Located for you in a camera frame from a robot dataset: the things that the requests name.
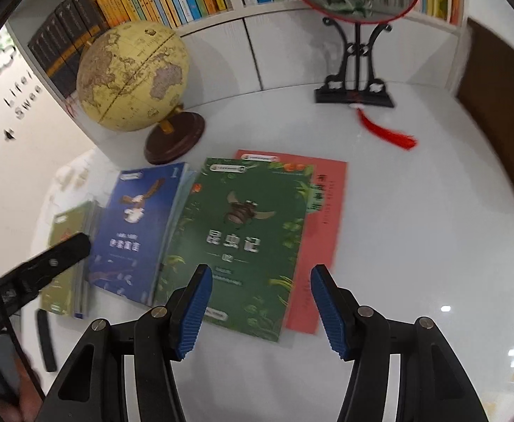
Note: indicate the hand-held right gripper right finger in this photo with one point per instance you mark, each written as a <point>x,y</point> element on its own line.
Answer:
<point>329,312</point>

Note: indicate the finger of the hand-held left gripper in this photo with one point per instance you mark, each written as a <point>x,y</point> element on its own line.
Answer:
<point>50,263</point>

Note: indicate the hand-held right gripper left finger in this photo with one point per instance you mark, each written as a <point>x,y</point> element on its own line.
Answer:
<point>195,312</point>

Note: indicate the olive green book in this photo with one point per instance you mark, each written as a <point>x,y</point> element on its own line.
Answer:
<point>63,246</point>

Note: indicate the salmon pink book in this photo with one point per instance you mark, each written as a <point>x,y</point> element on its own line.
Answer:
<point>323,250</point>

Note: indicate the blue eagle cover book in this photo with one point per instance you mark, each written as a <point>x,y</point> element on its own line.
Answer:
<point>134,237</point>

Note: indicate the dark green beetle cover book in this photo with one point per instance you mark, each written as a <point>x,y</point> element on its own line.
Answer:
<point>248,228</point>

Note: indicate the person's left hand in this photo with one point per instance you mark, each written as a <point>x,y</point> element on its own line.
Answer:
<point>30,400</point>

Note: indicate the black smartphone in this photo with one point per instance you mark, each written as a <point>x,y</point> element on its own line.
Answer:
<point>46,343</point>

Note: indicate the pale green cover book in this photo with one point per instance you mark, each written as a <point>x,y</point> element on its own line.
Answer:
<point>175,211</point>

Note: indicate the red tassel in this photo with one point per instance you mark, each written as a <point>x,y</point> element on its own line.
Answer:
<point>389,134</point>

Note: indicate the antique yellow globe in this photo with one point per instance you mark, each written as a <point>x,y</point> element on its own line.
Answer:
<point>129,79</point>

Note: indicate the row of dark hardcover volumes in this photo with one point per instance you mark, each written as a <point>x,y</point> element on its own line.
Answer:
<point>59,44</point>

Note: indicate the black carved fan stand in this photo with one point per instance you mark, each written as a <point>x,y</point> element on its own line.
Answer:
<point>358,83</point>

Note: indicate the white bookshelf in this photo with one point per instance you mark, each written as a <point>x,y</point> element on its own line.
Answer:
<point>274,52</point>

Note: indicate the black lettering wall sticker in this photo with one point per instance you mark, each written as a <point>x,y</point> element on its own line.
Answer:
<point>19,112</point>

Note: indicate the black cloud wall sticker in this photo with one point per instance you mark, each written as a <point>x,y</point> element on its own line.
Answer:
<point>2,58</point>

